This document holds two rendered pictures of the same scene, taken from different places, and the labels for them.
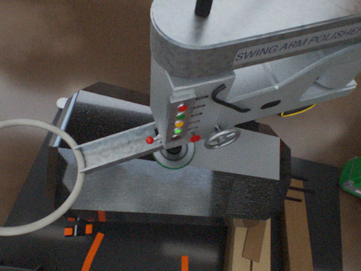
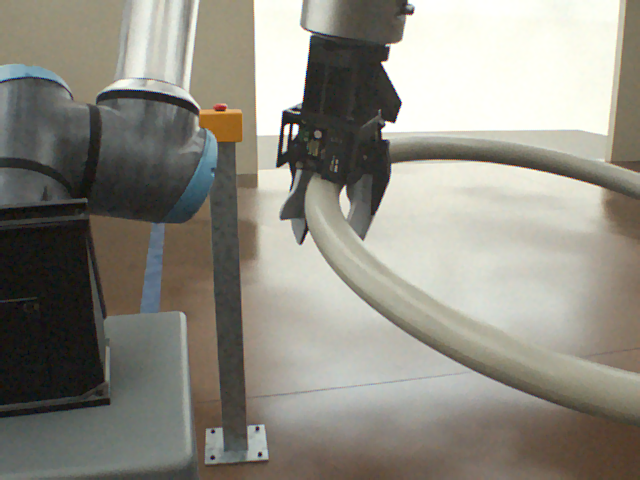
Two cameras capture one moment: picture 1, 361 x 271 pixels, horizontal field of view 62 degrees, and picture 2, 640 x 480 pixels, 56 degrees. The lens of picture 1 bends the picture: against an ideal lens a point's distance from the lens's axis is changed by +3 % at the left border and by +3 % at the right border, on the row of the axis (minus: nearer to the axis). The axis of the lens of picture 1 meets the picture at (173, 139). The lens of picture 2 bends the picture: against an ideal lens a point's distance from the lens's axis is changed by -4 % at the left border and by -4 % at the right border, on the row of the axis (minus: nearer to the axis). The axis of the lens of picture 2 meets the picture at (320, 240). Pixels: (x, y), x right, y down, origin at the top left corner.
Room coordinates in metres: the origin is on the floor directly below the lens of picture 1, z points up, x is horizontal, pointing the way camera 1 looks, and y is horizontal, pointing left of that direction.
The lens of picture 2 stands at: (-0.02, 0.10, 1.23)
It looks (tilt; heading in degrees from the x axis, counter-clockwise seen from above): 17 degrees down; 80
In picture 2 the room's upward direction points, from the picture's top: straight up
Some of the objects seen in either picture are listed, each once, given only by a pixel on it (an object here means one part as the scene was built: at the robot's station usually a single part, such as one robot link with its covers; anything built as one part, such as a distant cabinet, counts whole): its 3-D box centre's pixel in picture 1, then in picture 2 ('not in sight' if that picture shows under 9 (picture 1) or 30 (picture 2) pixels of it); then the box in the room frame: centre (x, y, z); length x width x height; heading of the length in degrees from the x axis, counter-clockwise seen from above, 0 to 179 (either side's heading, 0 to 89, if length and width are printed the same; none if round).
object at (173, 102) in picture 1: (177, 120); not in sight; (0.49, 0.00, 1.41); 0.08 x 0.03 x 0.28; 119
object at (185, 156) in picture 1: (173, 148); not in sight; (0.62, -0.01, 0.89); 0.21 x 0.21 x 0.01
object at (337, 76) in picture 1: (341, 55); not in sight; (0.93, -0.59, 1.39); 0.19 x 0.19 x 0.20
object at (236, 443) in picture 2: not in sight; (227, 292); (0.03, 1.88, 0.54); 0.20 x 0.20 x 1.09; 88
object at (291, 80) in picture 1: (279, 79); not in sight; (0.80, -0.36, 1.35); 0.74 x 0.23 x 0.49; 119
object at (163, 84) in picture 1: (204, 91); not in sight; (0.66, -0.08, 1.36); 0.36 x 0.22 x 0.45; 119
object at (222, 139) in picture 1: (218, 131); not in sight; (0.57, -0.17, 1.24); 0.15 x 0.10 x 0.15; 119
